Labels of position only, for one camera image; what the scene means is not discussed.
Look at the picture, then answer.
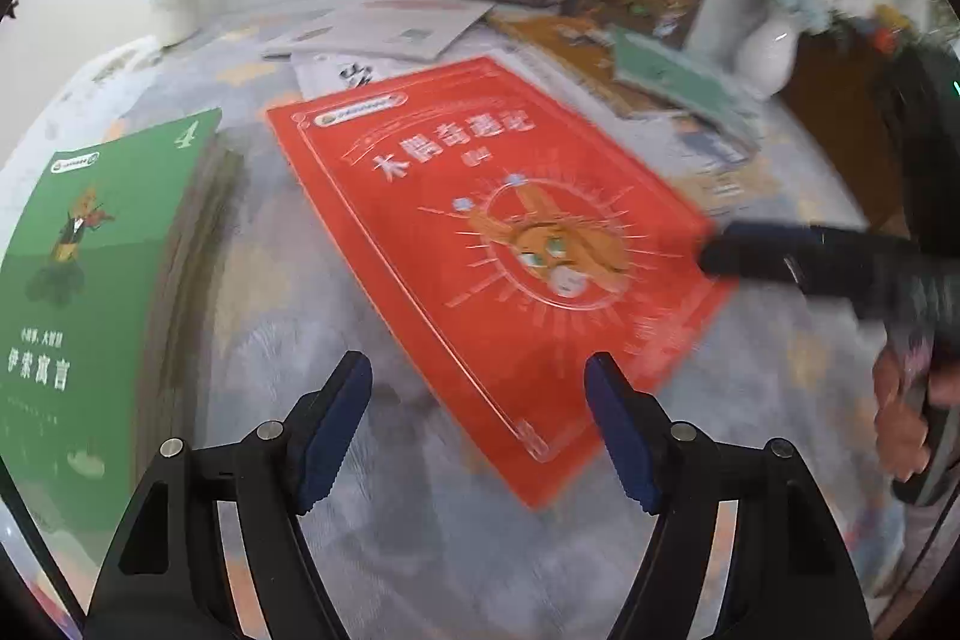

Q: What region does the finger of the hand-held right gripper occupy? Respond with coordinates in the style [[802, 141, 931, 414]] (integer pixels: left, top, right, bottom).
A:
[[696, 220, 865, 313]]

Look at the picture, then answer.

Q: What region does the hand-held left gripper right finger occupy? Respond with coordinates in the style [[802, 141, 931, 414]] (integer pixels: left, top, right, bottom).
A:
[[585, 353, 875, 640]]

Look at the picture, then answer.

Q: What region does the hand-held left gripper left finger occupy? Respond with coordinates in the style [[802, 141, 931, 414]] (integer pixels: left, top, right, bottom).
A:
[[82, 350, 374, 640]]

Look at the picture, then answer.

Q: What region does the red book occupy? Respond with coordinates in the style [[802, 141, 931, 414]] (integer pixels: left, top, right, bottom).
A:
[[265, 53, 741, 511]]

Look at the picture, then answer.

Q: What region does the teal book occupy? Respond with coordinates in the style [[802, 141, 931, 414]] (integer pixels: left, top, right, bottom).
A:
[[609, 25, 764, 124]]

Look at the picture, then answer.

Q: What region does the dark green book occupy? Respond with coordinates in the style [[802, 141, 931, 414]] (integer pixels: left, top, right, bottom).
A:
[[0, 107, 224, 570]]

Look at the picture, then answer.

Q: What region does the orange brown book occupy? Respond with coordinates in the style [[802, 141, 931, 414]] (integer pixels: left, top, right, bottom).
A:
[[486, 12, 676, 112]]

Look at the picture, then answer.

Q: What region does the white book brown figure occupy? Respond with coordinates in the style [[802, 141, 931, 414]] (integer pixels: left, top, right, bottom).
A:
[[260, 0, 494, 62]]

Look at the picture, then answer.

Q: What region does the person's right hand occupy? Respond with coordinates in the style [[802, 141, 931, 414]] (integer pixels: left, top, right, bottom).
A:
[[872, 346, 960, 485]]

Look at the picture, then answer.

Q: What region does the brown wooden cabinet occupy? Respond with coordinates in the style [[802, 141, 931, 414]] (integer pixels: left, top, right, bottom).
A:
[[776, 32, 923, 236]]

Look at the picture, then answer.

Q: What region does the white ribbed vase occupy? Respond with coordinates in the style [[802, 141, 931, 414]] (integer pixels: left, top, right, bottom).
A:
[[733, 14, 797, 101]]

